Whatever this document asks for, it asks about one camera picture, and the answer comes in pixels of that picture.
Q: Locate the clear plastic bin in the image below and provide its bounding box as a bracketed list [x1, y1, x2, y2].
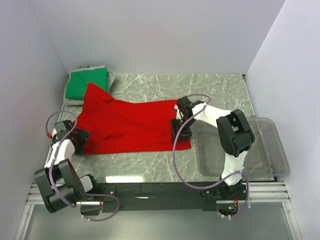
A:
[193, 116, 290, 181]

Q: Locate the red t shirt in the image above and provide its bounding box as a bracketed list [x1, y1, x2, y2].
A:
[76, 82, 177, 155]

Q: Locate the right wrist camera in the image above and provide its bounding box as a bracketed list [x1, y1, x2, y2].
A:
[173, 105, 183, 120]

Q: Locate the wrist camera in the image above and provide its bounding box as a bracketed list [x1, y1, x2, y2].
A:
[173, 105, 183, 120]
[46, 120, 73, 140]

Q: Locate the aluminium rail frame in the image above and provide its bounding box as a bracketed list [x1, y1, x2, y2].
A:
[14, 74, 303, 240]

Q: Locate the folded green t shirt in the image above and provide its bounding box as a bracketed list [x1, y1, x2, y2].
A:
[65, 67, 109, 100]

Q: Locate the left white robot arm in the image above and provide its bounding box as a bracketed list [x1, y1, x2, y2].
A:
[34, 120, 100, 213]

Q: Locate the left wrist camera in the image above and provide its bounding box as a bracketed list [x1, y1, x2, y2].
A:
[46, 120, 73, 140]

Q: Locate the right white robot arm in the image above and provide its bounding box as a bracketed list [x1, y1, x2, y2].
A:
[170, 96, 255, 200]

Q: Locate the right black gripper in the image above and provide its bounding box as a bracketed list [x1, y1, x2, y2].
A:
[170, 117, 195, 144]

